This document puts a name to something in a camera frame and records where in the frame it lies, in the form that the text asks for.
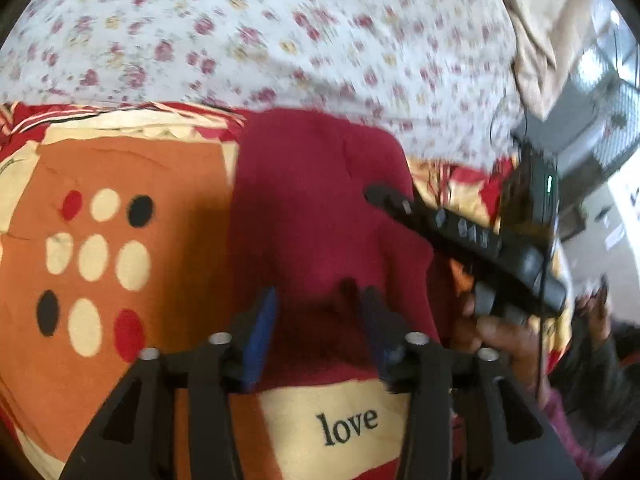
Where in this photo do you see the maroon garment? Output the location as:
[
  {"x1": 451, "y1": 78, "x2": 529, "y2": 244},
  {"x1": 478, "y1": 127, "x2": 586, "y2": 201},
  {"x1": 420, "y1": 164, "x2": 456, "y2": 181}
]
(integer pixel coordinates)
[{"x1": 228, "y1": 110, "x2": 459, "y2": 390}]

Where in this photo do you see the person's right hand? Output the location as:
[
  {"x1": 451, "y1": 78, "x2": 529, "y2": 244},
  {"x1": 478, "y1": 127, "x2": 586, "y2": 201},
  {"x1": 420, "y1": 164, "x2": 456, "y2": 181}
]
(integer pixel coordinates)
[{"x1": 451, "y1": 292, "x2": 550, "y2": 408}]

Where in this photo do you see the white floral bedsheet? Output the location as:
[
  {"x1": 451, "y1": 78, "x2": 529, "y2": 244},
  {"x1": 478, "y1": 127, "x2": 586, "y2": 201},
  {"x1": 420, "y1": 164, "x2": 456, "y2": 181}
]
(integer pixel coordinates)
[{"x1": 1, "y1": 0, "x2": 522, "y2": 169}]

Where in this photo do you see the orange patterned love blanket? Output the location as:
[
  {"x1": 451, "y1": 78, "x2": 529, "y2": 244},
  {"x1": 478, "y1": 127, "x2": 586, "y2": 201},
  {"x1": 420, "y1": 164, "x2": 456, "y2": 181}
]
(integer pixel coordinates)
[{"x1": 1, "y1": 103, "x2": 549, "y2": 479}]

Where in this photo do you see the beige curtain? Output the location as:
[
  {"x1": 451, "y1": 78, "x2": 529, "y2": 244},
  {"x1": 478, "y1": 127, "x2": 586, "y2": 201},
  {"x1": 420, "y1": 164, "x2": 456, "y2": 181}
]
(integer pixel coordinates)
[{"x1": 503, "y1": 0, "x2": 593, "y2": 122}]

